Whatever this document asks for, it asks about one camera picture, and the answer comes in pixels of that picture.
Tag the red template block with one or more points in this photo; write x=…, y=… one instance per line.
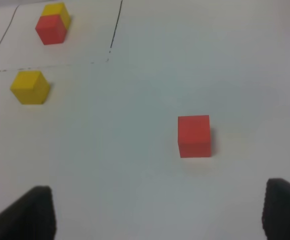
x=51, y=29

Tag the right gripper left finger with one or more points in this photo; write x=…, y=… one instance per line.
x=31, y=217

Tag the yellow template block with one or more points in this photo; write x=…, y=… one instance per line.
x=60, y=9

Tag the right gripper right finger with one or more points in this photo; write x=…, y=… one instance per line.
x=276, y=209

